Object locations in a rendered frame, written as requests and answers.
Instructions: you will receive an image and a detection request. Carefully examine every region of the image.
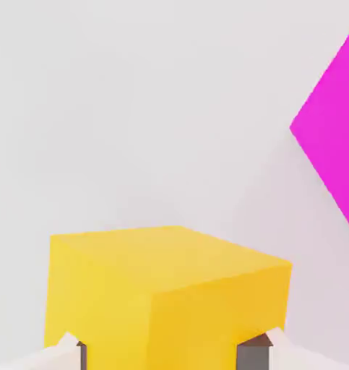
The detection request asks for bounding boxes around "large magenta box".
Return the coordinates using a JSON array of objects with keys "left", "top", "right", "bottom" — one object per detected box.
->
[{"left": 288, "top": 19, "right": 349, "bottom": 240}]

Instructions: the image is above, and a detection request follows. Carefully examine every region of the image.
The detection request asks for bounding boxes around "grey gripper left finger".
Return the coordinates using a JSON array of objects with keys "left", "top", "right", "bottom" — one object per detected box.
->
[{"left": 0, "top": 331, "right": 87, "bottom": 370}]

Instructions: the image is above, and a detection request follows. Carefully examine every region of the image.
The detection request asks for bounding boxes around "small yellow cube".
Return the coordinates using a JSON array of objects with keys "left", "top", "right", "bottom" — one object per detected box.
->
[{"left": 43, "top": 225, "right": 293, "bottom": 370}]

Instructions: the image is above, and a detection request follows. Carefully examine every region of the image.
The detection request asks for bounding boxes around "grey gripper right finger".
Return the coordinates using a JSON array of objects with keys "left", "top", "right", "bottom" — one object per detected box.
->
[{"left": 236, "top": 326, "right": 349, "bottom": 370}]

